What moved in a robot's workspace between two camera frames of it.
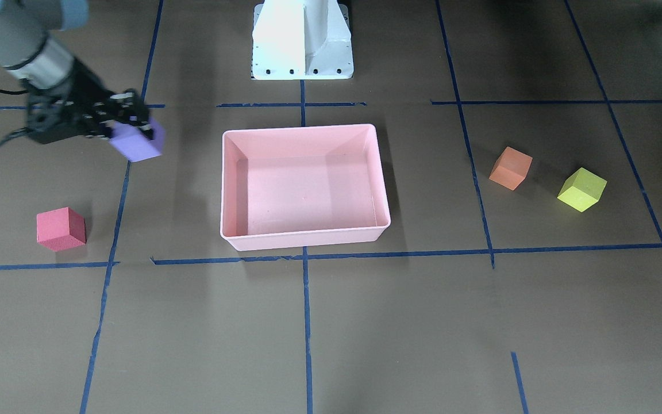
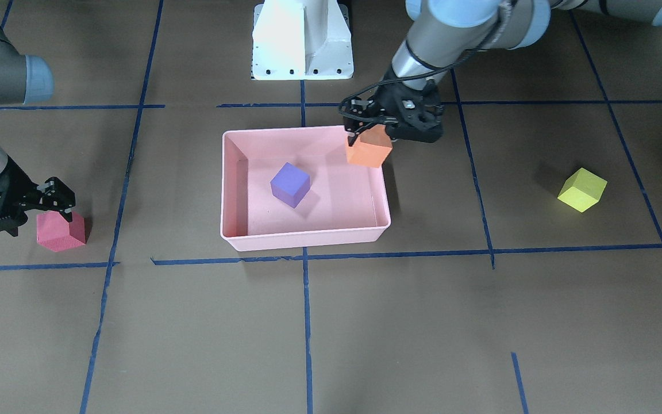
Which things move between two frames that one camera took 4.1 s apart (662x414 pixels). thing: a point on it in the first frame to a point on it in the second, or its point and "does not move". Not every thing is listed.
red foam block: [60, 229] does not move
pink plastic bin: [302, 186] does not move
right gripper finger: [129, 107] to [61, 196]
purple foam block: [131, 142] to [290, 185]
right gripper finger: [92, 127] to [50, 203]
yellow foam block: [582, 190] does not move
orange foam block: [511, 168] to [372, 148]
